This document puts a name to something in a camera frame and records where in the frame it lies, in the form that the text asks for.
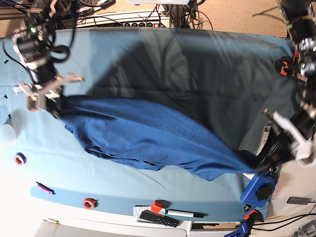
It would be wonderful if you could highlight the black remote control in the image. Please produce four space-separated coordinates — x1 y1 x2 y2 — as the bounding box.
139 210 180 228

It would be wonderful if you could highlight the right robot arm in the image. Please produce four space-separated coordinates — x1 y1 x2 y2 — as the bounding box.
9 0 83 119

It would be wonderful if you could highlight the blue box black knob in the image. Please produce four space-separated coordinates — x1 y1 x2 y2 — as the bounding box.
240 169 278 208

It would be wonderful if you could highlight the light blue table cloth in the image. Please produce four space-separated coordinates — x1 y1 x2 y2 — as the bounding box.
0 27 294 221

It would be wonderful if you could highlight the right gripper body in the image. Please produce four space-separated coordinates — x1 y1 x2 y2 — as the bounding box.
13 73 84 112

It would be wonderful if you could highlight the orange black clamp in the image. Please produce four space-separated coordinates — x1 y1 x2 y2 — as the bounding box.
275 56 306 82

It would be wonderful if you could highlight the red tape roll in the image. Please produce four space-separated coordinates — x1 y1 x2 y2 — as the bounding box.
82 198 98 210

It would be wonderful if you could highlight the red cube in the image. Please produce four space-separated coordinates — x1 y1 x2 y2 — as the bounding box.
151 200 163 213

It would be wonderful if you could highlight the purple tape roll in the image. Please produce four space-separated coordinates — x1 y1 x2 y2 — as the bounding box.
14 153 26 166

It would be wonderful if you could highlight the grey blister package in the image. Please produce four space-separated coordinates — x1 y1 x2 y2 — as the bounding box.
256 121 273 155

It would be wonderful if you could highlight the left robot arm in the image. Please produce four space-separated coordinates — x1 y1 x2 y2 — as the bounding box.
256 0 316 172

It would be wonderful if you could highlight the grey small device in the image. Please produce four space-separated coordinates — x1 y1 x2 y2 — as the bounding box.
287 197 310 205

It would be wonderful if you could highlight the blue t-shirt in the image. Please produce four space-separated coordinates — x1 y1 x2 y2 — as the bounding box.
60 96 255 181

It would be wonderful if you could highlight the white black marker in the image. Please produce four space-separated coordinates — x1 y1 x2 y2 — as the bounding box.
166 209 205 218

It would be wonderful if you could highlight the pink marker pen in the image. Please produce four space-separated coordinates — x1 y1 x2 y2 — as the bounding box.
36 182 55 195

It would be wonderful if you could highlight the blue spring clamp bottom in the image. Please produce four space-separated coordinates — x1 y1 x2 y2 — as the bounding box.
224 210 258 237

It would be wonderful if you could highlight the white plastic cup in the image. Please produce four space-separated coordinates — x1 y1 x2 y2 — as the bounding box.
0 124 17 152

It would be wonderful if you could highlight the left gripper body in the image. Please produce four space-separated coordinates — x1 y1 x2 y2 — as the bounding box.
264 108 315 167

